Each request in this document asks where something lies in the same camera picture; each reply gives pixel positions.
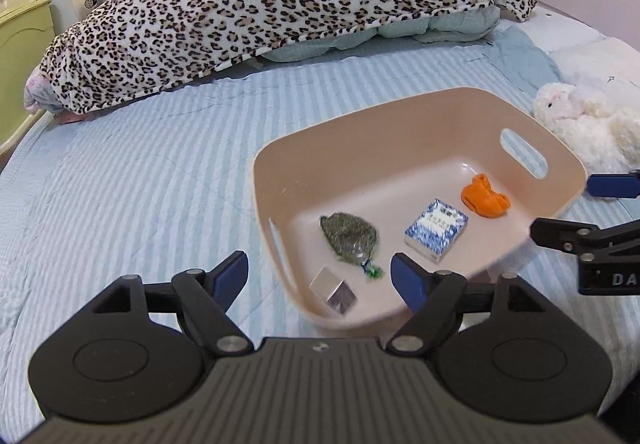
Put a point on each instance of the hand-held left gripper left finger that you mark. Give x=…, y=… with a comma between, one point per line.
x=231, y=274

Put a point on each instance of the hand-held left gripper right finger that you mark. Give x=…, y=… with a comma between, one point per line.
x=407, y=278

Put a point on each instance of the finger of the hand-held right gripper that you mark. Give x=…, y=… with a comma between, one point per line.
x=565, y=231
x=607, y=185

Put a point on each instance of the blue patterned card box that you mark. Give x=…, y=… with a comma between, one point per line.
x=436, y=233

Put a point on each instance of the green sachet pouch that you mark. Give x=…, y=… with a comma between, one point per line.
x=350, y=239

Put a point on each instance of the pink plastic basket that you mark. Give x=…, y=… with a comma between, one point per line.
x=400, y=204

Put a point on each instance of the silver metallic cube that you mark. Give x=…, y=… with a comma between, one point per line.
x=334, y=293

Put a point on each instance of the orange cloth toy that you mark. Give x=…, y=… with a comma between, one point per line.
x=484, y=198

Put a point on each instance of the white plush toy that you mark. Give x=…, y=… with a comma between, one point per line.
x=590, y=124

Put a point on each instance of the white pillow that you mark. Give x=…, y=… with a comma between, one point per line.
x=575, y=39

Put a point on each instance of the light green quilt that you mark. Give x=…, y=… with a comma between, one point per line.
x=385, y=37

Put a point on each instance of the green wooden cabinet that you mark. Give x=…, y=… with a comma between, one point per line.
x=22, y=69

